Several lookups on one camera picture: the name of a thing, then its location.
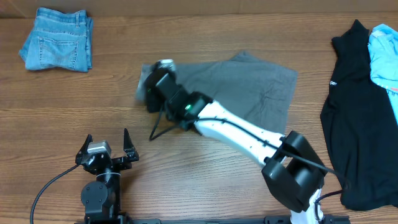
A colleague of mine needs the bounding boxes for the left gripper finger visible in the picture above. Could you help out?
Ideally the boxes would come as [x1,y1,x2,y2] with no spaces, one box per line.
[76,134,93,157]
[123,128,136,153]

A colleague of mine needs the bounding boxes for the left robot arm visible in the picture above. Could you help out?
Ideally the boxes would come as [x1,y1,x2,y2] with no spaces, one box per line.
[75,129,139,224]

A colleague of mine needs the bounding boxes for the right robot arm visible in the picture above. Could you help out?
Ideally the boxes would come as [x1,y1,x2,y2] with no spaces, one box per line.
[144,68,327,223]

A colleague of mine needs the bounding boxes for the light blue garment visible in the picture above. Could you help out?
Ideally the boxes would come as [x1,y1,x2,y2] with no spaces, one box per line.
[368,24,397,120]

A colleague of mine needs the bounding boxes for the black shirt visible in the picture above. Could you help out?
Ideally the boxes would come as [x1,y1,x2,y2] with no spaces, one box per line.
[320,20,397,211]

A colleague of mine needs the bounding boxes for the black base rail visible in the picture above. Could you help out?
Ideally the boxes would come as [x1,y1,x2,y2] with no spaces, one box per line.
[74,215,351,224]

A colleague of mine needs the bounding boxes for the folded blue jeans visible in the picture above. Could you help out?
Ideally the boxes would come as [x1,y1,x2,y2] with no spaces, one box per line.
[19,7,94,72]

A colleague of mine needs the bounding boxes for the grey shorts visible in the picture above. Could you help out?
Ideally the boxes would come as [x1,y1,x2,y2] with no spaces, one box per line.
[135,50,299,135]

